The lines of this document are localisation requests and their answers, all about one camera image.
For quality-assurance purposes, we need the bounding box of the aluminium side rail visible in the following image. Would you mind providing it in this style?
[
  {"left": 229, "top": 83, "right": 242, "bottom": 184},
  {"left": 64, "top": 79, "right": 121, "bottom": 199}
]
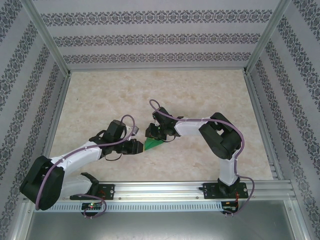
[
  {"left": 244, "top": 72, "right": 283, "bottom": 181},
  {"left": 34, "top": 72, "right": 72, "bottom": 182}
]

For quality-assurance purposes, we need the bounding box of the aluminium frame post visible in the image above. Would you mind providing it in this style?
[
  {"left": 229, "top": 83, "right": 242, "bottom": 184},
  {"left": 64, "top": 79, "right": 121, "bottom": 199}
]
[
  {"left": 243, "top": 0, "right": 292, "bottom": 75},
  {"left": 19, "top": 0, "right": 72, "bottom": 76}
]

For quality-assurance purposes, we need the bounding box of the green paper sheet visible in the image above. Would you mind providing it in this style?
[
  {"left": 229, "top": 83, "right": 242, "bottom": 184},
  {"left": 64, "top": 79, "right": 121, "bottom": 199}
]
[{"left": 143, "top": 136, "right": 165, "bottom": 153}]

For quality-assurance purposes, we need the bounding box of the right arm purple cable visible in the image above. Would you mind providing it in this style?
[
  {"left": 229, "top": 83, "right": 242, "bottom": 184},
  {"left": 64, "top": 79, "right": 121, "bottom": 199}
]
[{"left": 149, "top": 99, "right": 256, "bottom": 218}]

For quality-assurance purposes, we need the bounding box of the left wrist thin black cable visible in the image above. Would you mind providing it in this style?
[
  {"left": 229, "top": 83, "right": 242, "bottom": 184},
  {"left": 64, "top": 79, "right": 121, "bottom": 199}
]
[{"left": 104, "top": 153, "right": 123, "bottom": 162}]

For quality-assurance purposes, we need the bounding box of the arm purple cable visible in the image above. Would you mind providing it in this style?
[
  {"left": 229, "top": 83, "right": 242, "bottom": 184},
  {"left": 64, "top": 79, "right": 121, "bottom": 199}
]
[
  {"left": 149, "top": 99, "right": 256, "bottom": 218},
  {"left": 34, "top": 114, "right": 138, "bottom": 220}
]

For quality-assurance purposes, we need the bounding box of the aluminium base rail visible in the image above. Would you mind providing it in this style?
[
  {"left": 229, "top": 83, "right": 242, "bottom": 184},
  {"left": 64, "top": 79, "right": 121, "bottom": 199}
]
[{"left": 23, "top": 181, "right": 297, "bottom": 201}]

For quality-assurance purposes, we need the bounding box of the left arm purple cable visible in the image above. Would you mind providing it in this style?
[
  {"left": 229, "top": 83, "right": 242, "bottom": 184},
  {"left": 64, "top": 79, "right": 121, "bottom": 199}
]
[{"left": 34, "top": 114, "right": 138, "bottom": 220}]

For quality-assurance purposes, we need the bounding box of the slotted grey cable duct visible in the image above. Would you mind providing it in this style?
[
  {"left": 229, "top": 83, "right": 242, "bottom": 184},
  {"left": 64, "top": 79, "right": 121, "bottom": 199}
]
[{"left": 33, "top": 201, "right": 223, "bottom": 213}]

